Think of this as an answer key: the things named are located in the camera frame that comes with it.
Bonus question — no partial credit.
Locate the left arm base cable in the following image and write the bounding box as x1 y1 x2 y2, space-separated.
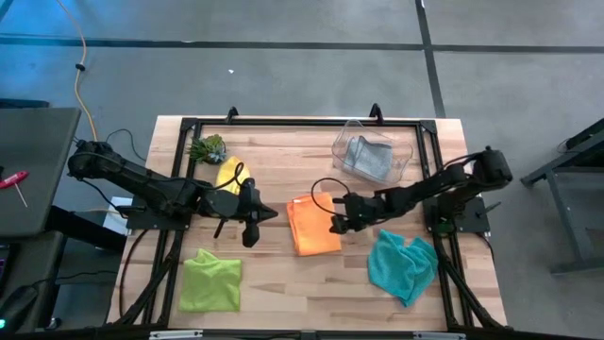
118 229 152 318

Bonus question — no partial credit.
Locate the teal microfiber towel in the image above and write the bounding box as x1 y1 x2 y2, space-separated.
366 229 440 309

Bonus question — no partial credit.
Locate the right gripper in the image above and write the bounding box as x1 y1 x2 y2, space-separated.
328 193 381 236

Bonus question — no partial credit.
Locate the small potted succulent plant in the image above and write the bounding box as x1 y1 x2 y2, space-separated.
187 133 228 165

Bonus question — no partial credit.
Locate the grey microfiber towel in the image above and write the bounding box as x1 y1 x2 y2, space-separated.
342 135 394 183

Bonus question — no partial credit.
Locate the yellow extension cable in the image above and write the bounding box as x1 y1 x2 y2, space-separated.
55 0 100 143

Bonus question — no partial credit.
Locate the orange microfiber towel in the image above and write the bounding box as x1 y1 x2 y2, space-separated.
285 191 344 258

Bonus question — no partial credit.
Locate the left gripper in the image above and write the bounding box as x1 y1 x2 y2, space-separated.
203 178 278 248

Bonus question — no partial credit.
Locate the yellow microfiber towel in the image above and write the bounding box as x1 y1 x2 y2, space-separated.
215 155 252 196

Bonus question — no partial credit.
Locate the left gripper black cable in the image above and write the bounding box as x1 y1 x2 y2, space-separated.
220 161 247 191

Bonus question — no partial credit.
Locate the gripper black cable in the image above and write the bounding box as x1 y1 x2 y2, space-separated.
220 161 247 191
310 177 353 219

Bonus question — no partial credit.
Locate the black aluminium table frame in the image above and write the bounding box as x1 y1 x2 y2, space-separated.
106 102 509 332

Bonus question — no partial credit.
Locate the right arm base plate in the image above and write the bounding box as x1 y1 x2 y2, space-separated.
422 195 502 235

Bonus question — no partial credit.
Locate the lime green microfiber towel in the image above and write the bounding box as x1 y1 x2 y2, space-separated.
177 247 243 314

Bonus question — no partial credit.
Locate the silver mounting bracket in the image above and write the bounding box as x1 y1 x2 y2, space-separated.
413 331 466 340
149 330 205 340

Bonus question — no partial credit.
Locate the dark metal bench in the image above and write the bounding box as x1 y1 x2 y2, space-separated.
520 116 604 276

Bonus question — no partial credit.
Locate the black rounded device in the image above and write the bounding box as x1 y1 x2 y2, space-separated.
0 284 40 332

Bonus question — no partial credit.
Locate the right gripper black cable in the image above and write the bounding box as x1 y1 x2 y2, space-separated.
310 177 353 219

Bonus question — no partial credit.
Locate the dark grey desk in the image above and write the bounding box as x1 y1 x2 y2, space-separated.
0 107 127 252

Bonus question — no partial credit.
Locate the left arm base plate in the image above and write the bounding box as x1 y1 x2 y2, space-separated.
114 195 194 232

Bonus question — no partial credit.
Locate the clear plastic bin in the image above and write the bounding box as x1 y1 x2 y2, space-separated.
330 119 414 186

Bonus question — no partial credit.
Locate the dark grey low cabinet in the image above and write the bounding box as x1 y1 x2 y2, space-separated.
0 229 68 334

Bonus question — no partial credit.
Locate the thin black floor cable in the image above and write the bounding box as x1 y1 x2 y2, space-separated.
104 127 148 164

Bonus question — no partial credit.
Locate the red-handled screwdriver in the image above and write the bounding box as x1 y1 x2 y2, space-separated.
0 170 31 210

